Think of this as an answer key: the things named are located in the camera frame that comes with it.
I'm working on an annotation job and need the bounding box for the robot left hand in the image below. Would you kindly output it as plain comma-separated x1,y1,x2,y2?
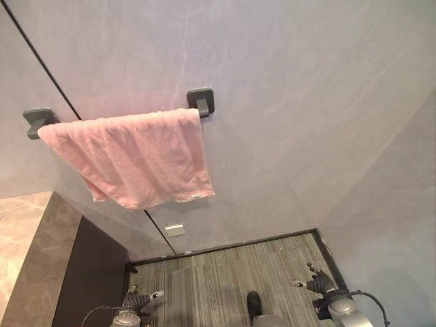
122,285,166,310

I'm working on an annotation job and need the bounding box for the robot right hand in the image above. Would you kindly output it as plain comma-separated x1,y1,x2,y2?
291,261,337,294

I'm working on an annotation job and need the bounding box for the pink terry towel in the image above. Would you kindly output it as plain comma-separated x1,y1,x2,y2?
37,108,216,211

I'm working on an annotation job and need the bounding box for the dark grey towel bar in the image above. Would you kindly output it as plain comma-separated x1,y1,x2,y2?
22,87,216,140

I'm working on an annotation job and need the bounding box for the robot dark foot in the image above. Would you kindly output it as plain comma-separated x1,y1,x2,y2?
246,290,264,318

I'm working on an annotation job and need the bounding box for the dark vanity cabinet marble top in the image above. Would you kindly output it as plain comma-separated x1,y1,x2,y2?
0,190,129,327

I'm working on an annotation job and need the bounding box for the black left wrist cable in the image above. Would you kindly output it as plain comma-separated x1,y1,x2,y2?
81,305,119,327

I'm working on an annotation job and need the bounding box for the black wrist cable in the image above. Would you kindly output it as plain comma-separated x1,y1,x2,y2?
81,305,119,327
347,290,390,327

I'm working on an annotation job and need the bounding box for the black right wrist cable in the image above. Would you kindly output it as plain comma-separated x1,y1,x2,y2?
347,290,390,327

